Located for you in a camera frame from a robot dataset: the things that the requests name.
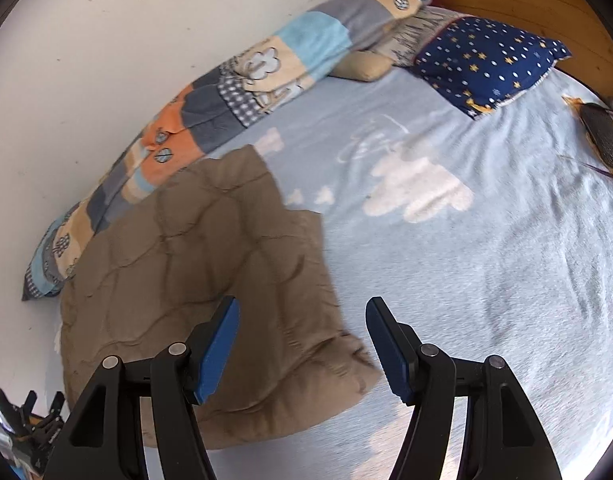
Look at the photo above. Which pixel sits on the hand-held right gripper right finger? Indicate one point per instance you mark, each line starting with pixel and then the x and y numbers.
pixel 386 345

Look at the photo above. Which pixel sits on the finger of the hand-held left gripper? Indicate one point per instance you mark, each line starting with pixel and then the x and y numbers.
pixel 54 417
pixel 30 405

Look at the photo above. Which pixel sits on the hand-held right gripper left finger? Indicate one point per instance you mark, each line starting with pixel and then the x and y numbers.
pixel 219 355

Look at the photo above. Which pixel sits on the brown quilted jacket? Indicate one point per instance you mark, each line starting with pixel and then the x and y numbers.
pixel 186 260

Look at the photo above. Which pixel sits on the light blue cloud-print bedsheet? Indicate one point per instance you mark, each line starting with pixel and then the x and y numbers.
pixel 486 285

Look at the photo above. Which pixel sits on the beige cushion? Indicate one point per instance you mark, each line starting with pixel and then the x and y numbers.
pixel 366 67

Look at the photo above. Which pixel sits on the navy star-print pillow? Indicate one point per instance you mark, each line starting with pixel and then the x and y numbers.
pixel 486 60

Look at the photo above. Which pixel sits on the black textured case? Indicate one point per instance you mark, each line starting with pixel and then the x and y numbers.
pixel 604 135

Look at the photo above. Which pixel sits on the patchwork fleece blanket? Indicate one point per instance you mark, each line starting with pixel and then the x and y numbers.
pixel 311 35

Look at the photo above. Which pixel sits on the beige patterned pillow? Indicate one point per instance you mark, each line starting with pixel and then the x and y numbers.
pixel 419 27

